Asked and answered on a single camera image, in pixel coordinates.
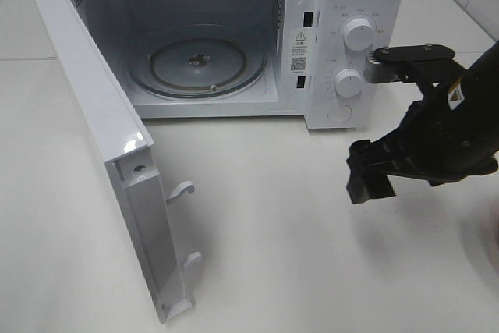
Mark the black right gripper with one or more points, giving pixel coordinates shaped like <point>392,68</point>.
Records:
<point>454,137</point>

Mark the round door release button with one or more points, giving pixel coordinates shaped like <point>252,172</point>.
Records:
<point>340,114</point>

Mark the white microwave door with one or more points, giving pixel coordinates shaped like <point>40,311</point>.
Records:
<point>124,144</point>

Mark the pink plate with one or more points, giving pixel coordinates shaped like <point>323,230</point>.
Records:
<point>491,224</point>

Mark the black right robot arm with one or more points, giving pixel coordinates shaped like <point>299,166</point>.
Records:
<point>447,135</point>

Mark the lower white dial knob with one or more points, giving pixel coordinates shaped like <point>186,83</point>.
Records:
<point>348,83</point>

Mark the white dial knob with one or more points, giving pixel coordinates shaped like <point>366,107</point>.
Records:
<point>358,33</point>
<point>348,83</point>

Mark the upper white dial knob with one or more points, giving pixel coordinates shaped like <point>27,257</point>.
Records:
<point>358,33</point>

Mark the glass microwave turntable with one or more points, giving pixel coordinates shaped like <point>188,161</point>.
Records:
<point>196,61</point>

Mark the white microwave oven body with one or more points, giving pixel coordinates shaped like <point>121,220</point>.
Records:
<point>302,38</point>

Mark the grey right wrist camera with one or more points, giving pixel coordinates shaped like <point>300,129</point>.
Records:
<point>377,72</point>

